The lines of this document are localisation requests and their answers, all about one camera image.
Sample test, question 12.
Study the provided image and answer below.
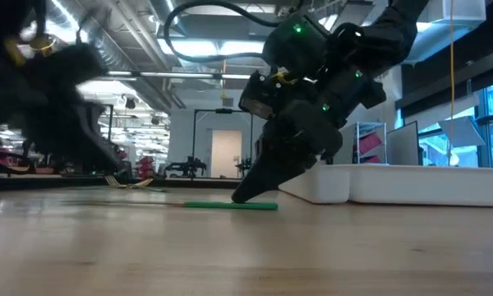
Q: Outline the white cutlery tray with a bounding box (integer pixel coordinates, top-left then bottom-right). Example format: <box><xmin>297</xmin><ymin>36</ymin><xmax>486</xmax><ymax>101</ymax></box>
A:
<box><xmin>278</xmin><ymin>163</ymin><xmax>493</xmax><ymax>208</ymax></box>

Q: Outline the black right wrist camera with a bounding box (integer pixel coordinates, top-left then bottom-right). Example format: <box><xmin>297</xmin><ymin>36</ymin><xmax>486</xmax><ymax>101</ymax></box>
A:
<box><xmin>237</xmin><ymin>70</ymin><xmax>281</xmax><ymax>121</ymax></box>

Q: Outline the green-handled gold knife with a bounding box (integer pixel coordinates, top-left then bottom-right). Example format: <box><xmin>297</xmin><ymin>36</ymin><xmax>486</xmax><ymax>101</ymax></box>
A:
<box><xmin>61</xmin><ymin>198</ymin><xmax>279</xmax><ymax>211</ymax></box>

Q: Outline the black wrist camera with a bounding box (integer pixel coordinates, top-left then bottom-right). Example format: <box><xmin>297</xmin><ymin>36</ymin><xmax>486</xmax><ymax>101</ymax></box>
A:
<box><xmin>22</xmin><ymin>43</ymin><xmax>108</xmax><ymax>86</ymax></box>
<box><xmin>237</xmin><ymin>70</ymin><xmax>281</xmax><ymax>121</ymax></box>

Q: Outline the red background equipment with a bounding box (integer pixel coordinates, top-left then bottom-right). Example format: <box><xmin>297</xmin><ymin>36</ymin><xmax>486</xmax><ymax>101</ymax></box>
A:
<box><xmin>136</xmin><ymin>155</ymin><xmax>156</xmax><ymax>179</ymax></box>
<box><xmin>0</xmin><ymin>147</ymin><xmax>32</xmax><ymax>173</ymax></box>

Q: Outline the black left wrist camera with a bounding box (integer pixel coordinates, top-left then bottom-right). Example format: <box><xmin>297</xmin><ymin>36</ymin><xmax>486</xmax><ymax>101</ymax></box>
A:
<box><xmin>22</xmin><ymin>43</ymin><xmax>108</xmax><ymax>86</ymax></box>

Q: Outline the black gantry frame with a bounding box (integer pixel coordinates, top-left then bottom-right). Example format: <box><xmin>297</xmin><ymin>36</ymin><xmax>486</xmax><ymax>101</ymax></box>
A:
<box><xmin>191</xmin><ymin>108</ymin><xmax>256</xmax><ymax>181</ymax></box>

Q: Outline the yellow hanging cord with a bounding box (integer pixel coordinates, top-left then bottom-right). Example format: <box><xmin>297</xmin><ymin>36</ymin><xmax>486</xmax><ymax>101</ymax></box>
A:
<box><xmin>449</xmin><ymin>0</ymin><xmax>456</xmax><ymax>165</ymax></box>

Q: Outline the black table frame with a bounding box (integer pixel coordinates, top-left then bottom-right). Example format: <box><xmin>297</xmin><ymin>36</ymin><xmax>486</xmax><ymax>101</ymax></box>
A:
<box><xmin>0</xmin><ymin>175</ymin><xmax>242</xmax><ymax>192</ymax></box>

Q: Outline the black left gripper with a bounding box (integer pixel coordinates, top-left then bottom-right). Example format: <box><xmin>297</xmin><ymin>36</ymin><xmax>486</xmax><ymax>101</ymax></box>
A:
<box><xmin>0</xmin><ymin>73</ymin><xmax>129</xmax><ymax>174</ymax></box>

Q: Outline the grey panel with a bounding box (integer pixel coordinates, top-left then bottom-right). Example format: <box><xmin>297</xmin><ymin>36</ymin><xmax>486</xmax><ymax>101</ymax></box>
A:
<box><xmin>385</xmin><ymin>120</ymin><xmax>421</xmax><ymax>166</ymax></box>

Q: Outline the white hanging sheet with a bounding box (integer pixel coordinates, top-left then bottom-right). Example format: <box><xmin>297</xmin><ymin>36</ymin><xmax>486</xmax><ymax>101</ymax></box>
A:
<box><xmin>436</xmin><ymin>115</ymin><xmax>487</xmax><ymax>149</ymax></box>

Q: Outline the white door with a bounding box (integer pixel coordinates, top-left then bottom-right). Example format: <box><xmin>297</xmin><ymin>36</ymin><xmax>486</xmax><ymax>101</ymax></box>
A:
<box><xmin>210</xmin><ymin>129</ymin><xmax>243</xmax><ymax>179</ymax></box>

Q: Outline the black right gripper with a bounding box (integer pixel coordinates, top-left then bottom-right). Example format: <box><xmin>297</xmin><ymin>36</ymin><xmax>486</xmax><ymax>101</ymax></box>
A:
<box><xmin>230</xmin><ymin>99</ymin><xmax>345</xmax><ymax>205</ymax></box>

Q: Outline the shelf with pink bins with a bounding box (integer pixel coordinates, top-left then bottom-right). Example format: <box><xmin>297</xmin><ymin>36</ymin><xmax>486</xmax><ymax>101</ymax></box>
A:
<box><xmin>352</xmin><ymin>121</ymin><xmax>388</xmax><ymax>165</ymax></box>

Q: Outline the round silver ceiling duct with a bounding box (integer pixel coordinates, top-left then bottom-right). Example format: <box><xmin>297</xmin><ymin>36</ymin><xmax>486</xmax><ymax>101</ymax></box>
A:
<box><xmin>147</xmin><ymin>0</ymin><xmax>182</xmax><ymax>26</ymax></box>

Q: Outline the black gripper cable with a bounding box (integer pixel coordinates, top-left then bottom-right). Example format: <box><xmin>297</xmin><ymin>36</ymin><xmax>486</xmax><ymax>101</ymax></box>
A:
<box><xmin>163</xmin><ymin>0</ymin><xmax>281</xmax><ymax>63</ymax></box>
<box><xmin>75</xmin><ymin>11</ymin><xmax>98</xmax><ymax>47</ymax></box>

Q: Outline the long ceiling light strip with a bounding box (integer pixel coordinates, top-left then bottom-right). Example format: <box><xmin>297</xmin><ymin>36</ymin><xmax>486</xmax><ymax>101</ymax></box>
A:
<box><xmin>105</xmin><ymin>69</ymin><xmax>252</xmax><ymax>82</ymax></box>

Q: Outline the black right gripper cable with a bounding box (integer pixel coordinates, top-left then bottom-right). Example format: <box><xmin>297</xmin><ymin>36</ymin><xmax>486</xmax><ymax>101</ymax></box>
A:
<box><xmin>163</xmin><ymin>0</ymin><xmax>281</xmax><ymax>63</ymax></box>

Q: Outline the white ceiling duct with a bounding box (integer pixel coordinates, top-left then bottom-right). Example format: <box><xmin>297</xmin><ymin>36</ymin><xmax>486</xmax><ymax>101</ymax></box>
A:
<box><xmin>402</xmin><ymin>0</ymin><xmax>486</xmax><ymax>65</ymax></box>

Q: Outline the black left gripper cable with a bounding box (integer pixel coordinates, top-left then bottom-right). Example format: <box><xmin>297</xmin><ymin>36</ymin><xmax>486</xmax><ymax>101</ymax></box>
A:
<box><xmin>75</xmin><ymin>11</ymin><xmax>98</xmax><ymax>47</ymax></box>

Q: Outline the small green-handled gold spoon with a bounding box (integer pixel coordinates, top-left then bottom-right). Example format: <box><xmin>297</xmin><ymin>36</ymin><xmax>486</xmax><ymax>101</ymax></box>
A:
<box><xmin>125</xmin><ymin>178</ymin><xmax>165</xmax><ymax>192</ymax></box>

